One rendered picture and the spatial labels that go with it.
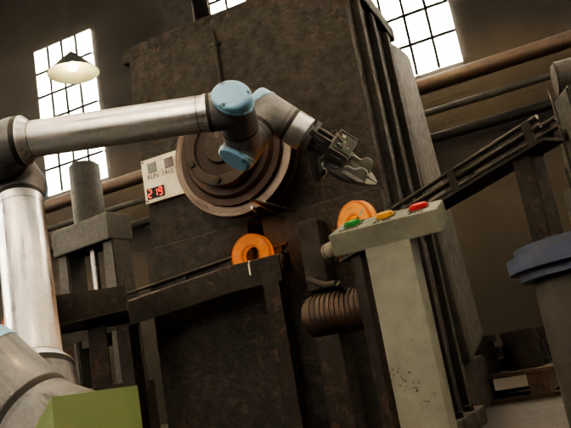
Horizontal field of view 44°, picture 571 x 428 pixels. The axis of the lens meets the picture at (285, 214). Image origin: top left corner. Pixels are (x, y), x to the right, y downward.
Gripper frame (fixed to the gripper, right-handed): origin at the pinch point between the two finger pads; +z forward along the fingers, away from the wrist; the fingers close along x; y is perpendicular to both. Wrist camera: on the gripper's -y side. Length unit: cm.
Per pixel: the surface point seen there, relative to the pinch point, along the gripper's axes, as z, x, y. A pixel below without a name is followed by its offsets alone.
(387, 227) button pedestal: 5.6, -25.5, 21.5
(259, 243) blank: -16, 10, -72
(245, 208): -27, 17, -70
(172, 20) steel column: -182, 283, -303
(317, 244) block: 0, 12, -57
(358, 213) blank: 4.0, 11.2, -28.8
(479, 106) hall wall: 108, 539, -425
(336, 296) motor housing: 12.3, -7.2, -45.1
